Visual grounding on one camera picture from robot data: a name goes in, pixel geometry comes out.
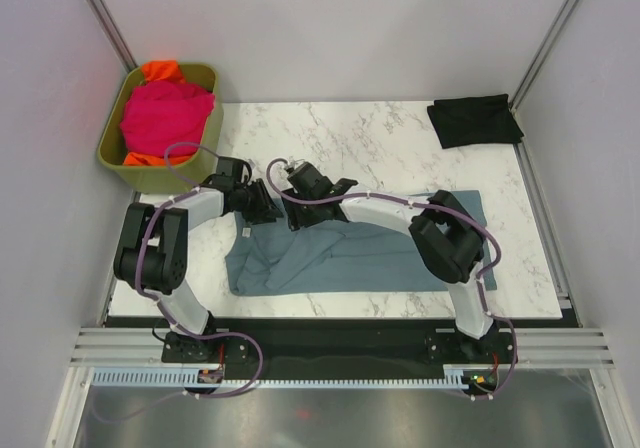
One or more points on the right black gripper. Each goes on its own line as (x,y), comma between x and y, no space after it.
(303,220)

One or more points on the magenta t-shirt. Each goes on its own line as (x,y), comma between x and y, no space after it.
(182,151)

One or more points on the left aluminium frame post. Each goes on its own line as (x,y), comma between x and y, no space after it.
(111,30)

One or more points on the orange t-shirt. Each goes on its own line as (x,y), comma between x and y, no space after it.
(160,70)

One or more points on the aluminium extrusion rail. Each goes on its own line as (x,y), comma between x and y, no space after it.
(539,348)

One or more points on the blue-grey t-shirt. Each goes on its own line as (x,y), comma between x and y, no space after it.
(329,257)

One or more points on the right aluminium frame post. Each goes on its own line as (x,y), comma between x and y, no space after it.
(550,39)

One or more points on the white slotted cable duct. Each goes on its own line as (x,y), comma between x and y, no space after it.
(199,379)

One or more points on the olive green plastic bin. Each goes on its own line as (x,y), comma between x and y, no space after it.
(166,178)

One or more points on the folded black t-shirt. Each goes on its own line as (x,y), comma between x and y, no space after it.
(473,121)

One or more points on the aluminium frame post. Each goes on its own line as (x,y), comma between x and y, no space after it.
(550,39)
(111,30)

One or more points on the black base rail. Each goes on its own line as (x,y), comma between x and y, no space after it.
(317,350)

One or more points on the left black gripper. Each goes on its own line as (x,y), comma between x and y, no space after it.
(266,210)

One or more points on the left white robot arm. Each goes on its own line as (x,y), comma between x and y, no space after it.
(152,257)

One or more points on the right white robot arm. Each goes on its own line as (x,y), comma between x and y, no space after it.
(453,246)

